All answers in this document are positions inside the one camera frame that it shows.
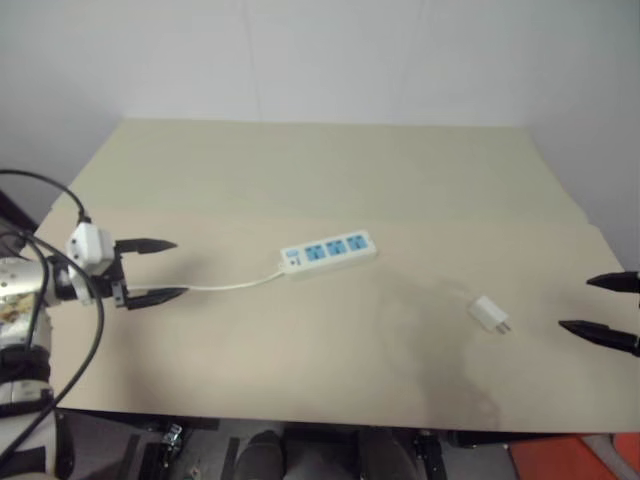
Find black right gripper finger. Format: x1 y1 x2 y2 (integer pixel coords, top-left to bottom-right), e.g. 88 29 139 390
557 319 640 358
585 270 640 294

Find white cable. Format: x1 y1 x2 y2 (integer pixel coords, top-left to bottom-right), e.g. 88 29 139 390
128 268 286 294

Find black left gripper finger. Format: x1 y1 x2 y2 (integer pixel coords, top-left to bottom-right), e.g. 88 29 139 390
124 286 191 313
115 237 179 257

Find orange object under table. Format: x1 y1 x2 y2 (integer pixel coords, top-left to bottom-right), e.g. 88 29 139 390
507 432 640 480

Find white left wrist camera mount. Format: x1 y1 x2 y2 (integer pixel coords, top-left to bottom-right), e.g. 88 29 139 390
64 222 119 307

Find white charger plug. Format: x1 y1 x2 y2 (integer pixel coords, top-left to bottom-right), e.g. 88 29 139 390
467 295 514 338

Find dark rounded grey shape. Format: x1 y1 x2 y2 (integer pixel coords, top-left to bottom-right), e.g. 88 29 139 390
234 429 285 480

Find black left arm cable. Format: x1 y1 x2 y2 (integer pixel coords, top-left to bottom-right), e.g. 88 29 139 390
0 169 107 466

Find black object beside table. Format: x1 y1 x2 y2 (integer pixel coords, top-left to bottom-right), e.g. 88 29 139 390
0 188 37 239

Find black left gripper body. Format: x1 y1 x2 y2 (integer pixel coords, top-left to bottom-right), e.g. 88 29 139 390
91 241 132 309

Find white power strip blue sockets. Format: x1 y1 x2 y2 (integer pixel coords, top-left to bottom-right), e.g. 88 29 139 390
278 229 380 282

